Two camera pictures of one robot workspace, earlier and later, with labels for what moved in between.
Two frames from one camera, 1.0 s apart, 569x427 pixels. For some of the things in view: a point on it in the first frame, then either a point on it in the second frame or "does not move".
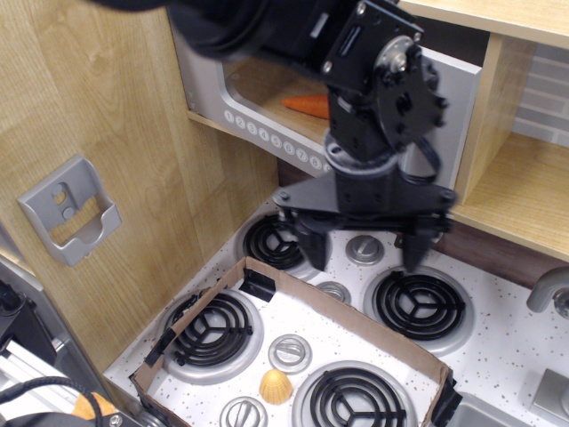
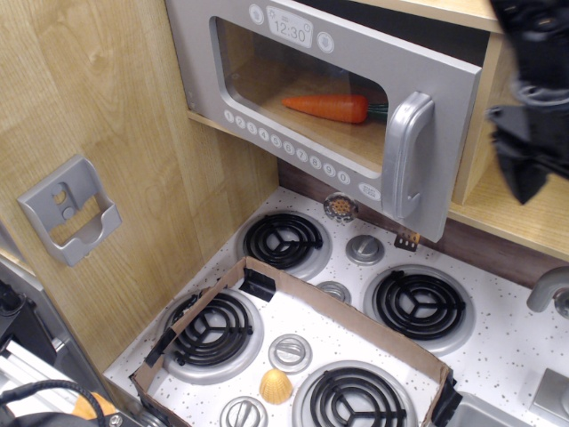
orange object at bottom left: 84,409 does not move
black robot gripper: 368,190 to 538,127
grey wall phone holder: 55,202 does not move
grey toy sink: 552,397 does not move
